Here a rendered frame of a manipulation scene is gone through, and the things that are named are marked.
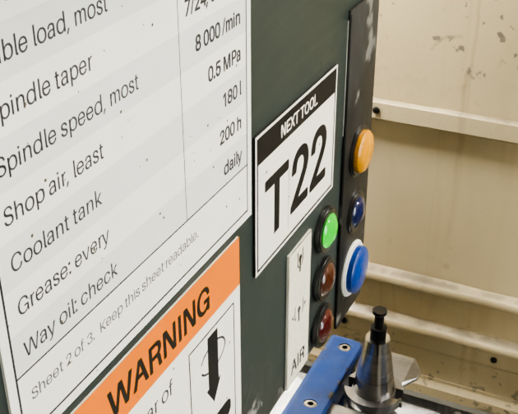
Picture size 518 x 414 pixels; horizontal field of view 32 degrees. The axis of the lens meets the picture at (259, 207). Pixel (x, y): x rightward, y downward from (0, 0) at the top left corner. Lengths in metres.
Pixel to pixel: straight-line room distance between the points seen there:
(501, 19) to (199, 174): 0.91
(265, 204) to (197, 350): 0.07
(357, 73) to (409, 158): 0.84
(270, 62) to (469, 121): 0.90
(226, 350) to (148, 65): 0.16
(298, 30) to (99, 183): 0.16
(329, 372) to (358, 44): 0.58
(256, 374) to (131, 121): 0.20
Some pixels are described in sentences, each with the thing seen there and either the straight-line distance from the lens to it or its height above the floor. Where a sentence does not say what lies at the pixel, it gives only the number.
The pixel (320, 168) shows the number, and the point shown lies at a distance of 0.47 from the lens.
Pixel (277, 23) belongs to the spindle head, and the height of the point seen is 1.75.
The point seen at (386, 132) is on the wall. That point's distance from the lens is 1.33.
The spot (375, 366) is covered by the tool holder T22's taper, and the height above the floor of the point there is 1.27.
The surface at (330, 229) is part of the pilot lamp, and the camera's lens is 0.49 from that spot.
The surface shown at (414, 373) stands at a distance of 1.05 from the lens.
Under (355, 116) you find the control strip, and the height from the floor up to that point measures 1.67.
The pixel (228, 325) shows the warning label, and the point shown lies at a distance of 0.40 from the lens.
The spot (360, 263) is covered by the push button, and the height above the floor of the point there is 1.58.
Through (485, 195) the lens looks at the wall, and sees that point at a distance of 1.33.
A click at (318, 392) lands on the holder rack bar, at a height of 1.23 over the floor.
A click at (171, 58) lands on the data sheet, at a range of 0.31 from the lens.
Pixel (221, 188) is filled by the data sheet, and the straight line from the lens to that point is 0.36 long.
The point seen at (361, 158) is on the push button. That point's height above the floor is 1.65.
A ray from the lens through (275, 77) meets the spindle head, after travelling 0.39.
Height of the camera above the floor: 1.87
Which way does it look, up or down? 29 degrees down
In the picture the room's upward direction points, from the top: straight up
